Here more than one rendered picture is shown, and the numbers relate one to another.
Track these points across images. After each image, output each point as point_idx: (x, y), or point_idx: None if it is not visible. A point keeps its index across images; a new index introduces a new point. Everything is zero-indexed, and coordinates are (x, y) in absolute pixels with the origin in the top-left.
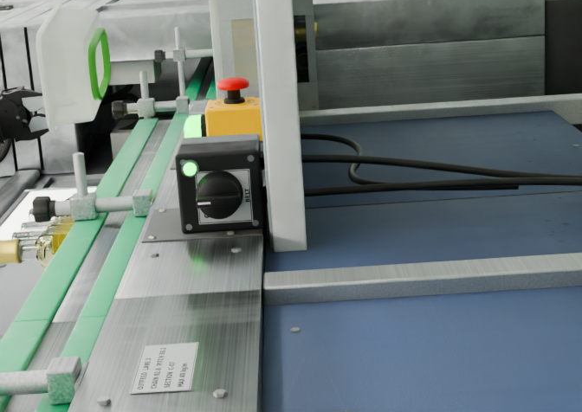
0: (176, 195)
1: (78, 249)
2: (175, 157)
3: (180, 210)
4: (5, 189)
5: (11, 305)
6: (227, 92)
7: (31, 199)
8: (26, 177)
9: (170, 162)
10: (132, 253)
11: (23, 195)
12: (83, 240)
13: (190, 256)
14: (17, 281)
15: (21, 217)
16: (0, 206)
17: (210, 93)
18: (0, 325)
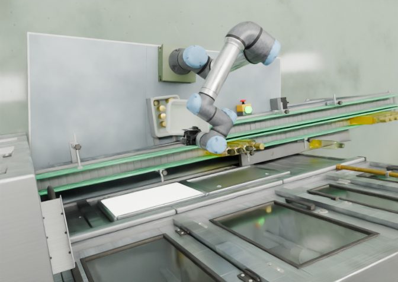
0: (270, 111)
1: (295, 111)
2: (286, 97)
3: (286, 105)
4: (106, 226)
5: (246, 175)
6: (244, 102)
7: (131, 211)
8: (73, 233)
9: (252, 115)
10: (295, 108)
11: (125, 213)
12: (291, 112)
13: (294, 107)
14: (229, 180)
15: (162, 202)
16: (141, 214)
17: (56, 171)
18: (259, 172)
